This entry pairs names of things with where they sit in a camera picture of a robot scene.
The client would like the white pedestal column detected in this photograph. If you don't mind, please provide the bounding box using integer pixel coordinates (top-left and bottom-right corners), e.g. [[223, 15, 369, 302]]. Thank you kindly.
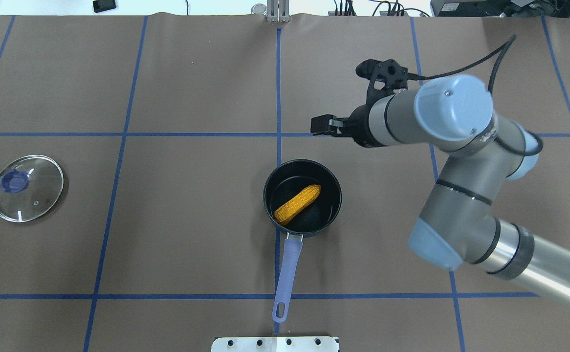
[[211, 336, 341, 352]]

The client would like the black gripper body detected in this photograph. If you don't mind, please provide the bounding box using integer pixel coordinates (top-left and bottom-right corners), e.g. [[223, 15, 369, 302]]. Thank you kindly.
[[346, 105, 378, 149]]

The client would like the aluminium frame post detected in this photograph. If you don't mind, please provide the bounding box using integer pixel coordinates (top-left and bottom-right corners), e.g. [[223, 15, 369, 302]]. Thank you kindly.
[[265, 0, 291, 23]]

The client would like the small black phone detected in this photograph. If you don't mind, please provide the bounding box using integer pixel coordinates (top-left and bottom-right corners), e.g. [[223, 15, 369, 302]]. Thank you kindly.
[[91, 0, 117, 13]]

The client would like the glass lid with blue knob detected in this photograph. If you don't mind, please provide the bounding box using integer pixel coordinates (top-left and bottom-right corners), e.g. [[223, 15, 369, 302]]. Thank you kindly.
[[0, 154, 66, 223]]

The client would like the right black braided cable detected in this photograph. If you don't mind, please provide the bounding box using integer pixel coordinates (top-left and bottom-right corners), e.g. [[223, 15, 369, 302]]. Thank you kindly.
[[406, 34, 544, 157]]

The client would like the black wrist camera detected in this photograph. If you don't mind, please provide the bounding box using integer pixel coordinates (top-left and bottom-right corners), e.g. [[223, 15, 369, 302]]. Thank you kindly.
[[355, 59, 409, 91]]

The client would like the yellow plastic corn cob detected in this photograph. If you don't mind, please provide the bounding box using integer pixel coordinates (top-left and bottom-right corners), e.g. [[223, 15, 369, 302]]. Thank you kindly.
[[272, 184, 322, 226]]

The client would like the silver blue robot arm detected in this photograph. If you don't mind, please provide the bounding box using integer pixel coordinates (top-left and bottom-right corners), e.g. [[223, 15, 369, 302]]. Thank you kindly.
[[310, 74, 570, 306]]

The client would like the dark blue saucepan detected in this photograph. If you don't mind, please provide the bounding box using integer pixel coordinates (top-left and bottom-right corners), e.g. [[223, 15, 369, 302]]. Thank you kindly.
[[263, 159, 342, 323]]

